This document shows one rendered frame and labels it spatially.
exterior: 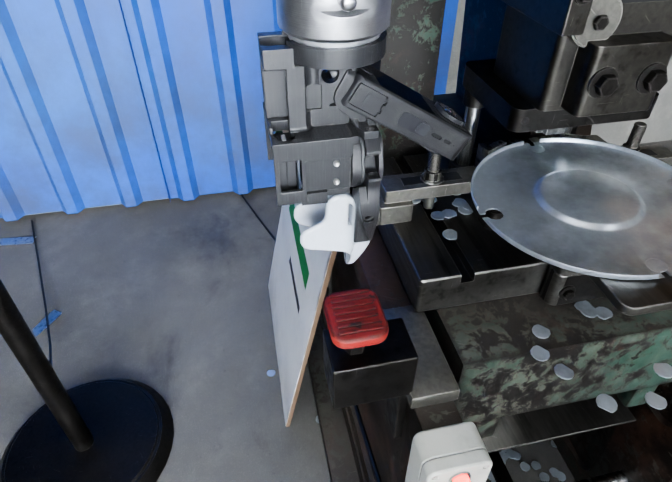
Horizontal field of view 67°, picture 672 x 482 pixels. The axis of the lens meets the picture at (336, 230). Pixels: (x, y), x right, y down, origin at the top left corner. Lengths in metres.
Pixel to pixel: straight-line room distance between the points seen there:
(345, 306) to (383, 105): 0.24
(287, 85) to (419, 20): 0.49
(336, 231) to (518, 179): 0.36
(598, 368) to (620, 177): 0.26
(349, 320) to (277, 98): 0.25
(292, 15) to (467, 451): 0.47
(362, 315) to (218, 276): 1.20
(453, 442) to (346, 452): 0.67
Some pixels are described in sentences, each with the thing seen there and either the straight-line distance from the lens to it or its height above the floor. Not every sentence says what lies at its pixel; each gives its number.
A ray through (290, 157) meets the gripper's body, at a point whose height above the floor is 0.97.
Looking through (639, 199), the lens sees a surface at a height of 0.79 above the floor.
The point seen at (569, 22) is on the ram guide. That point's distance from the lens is 0.58.
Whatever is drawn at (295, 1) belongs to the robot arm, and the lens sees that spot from 0.33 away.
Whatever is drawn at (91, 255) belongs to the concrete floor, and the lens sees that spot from 1.92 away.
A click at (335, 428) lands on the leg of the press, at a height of 0.03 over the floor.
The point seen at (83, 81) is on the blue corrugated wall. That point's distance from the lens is 1.85.
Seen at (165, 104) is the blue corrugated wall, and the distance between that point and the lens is 1.83.
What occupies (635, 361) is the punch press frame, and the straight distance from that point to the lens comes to 0.83.
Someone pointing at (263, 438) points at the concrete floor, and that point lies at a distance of 1.33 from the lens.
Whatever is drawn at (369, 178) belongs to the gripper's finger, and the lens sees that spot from 0.37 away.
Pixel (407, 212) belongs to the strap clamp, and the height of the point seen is 0.72.
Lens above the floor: 1.16
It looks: 39 degrees down
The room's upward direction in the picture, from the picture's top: straight up
